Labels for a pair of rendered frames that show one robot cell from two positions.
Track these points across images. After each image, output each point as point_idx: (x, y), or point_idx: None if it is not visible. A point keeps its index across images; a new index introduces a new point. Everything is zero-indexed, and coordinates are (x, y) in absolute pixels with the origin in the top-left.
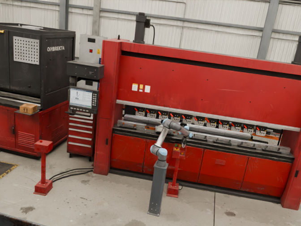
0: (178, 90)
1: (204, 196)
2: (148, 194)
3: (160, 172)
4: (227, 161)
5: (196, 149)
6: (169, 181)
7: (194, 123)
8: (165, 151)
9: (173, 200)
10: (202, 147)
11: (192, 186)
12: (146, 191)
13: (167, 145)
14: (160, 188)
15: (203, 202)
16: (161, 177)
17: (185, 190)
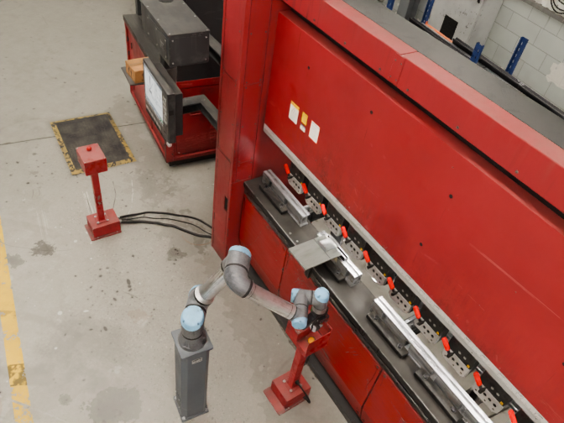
0: (373, 180)
1: None
2: (235, 361)
3: (178, 354)
4: None
5: (367, 355)
6: (311, 366)
7: (389, 291)
8: (190, 321)
9: (262, 412)
10: (379, 363)
11: (346, 416)
12: (240, 350)
13: None
14: (180, 380)
15: None
16: (180, 365)
17: (320, 413)
